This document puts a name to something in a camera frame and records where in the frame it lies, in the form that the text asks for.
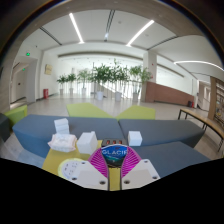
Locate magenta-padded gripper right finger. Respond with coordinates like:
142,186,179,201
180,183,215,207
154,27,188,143
120,146,162,191

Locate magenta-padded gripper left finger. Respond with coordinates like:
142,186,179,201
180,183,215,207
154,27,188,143
68,145,110,191

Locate round yellow power strip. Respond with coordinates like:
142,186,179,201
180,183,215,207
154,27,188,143
57,157,88,181

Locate white tissue box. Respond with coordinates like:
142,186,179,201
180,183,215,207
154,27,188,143
76,131,99,155

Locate small white cube box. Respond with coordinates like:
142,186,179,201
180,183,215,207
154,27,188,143
127,130,144,147

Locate stack of white boxes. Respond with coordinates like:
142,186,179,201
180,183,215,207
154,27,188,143
53,117,70,135

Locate green sofa bench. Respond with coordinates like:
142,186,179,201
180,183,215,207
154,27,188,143
65,102,115,119
115,104,157,121

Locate long grey sofa bench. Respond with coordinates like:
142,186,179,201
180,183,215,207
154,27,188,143
12,114,125,159

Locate wooden bench with black legs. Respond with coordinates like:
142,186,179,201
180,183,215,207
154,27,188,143
177,108,224,153

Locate green sofa seat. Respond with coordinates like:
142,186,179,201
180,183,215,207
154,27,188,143
3,104,29,128

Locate dark grey ottoman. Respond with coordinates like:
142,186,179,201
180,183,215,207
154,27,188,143
0,112,12,143

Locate group of potted plants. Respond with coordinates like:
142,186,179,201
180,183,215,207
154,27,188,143
55,59,153,102

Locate wooden shelf unit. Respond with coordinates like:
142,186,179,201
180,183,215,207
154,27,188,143
208,75,224,126

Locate ceiling light strips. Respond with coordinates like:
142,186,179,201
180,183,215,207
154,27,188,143
68,12,224,73

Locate yellow framed wall picture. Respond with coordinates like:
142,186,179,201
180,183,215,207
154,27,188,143
44,63,53,76

